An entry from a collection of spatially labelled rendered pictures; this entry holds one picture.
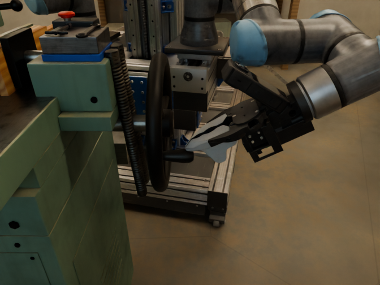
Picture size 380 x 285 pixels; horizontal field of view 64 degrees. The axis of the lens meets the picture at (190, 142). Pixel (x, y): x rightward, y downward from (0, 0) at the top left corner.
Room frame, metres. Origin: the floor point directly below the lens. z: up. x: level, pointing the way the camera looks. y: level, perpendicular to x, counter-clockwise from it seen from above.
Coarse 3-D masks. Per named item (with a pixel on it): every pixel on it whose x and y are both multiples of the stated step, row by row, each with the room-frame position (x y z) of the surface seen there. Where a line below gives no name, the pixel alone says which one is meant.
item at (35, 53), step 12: (12, 36) 0.54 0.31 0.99; (24, 36) 0.58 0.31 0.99; (12, 48) 0.53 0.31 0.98; (24, 48) 0.57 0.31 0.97; (36, 48) 0.61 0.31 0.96; (12, 60) 0.52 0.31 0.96; (24, 60) 0.56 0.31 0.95; (12, 72) 0.52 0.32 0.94; (24, 72) 0.55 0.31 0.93; (24, 84) 0.53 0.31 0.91
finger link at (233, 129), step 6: (252, 120) 0.43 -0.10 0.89; (234, 126) 0.43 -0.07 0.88; (240, 126) 0.42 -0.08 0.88; (246, 126) 0.41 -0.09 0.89; (228, 132) 0.42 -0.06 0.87; (234, 132) 0.41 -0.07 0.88; (240, 132) 0.41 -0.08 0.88; (216, 138) 0.42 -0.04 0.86; (222, 138) 0.41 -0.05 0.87; (228, 138) 0.42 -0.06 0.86; (234, 138) 0.41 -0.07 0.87; (240, 138) 0.41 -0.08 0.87; (210, 144) 0.42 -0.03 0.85; (216, 144) 0.42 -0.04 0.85
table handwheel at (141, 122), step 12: (156, 60) 0.54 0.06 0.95; (168, 60) 0.63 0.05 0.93; (156, 72) 0.51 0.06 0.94; (168, 72) 0.66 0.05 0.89; (156, 84) 0.48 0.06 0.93; (168, 84) 0.68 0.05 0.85; (156, 96) 0.47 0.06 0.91; (168, 96) 0.68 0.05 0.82; (156, 108) 0.45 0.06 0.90; (168, 108) 0.68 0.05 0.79; (120, 120) 0.55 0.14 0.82; (132, 120) 0.55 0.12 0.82; (144, 120) 0.55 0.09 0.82; (156, 120) 0.44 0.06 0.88; (168, 120) 0.54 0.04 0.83; (156, 132) 0.43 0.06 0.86; (168, 132) 0.54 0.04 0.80; (156, 144) 0.43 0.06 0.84; (168, 144) 0.63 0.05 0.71; (156, 156) 0.42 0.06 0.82; (156, 168) 0.42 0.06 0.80; (168, 168) 0.57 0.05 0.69; (156, 180) 0.43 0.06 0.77; (168, 180) 0.52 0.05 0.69
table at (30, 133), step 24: (0, 96) 0.50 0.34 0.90; (24, 96) 0.50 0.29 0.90; (0, 120) 0.41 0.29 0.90; (24, 120) 0.41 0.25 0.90; (48, 120) 0.45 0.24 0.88; (72, 120) 0.48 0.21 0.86; (96, 120) 0.48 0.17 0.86; (0, 144) 0.34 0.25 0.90; (24, 144) 0.37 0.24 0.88; (48, 144) 0.43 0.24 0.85; (0, 168) 0.30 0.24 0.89; (24, 168) 0.35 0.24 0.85; (0, 192) 0.29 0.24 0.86
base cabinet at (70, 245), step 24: (96, 144) 0.64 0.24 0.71; (96, 168) 0.61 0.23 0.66; (72, 192) 0.46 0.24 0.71; (96, 192) 0.58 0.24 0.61; (120, 192) 0.77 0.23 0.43; (72, 216) 0.44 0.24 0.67; (96, 216) 0.54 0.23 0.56; (120, 216) 0.73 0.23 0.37; (0, 240) 0.35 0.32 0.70; (24, 240) 0.35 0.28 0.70; (48, 240) 0.35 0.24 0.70; (72, 240) 0.41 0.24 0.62; (96, 240) 0.51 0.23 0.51; (120, 240) 0.68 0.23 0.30; (0, 264) 0.35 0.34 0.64; (24, 264) 0.35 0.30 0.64; (48, 264) 0.35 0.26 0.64; (72, 264) 0.39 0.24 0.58; (96, 264) 0.48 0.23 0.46; (120, 264) 0.64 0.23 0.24
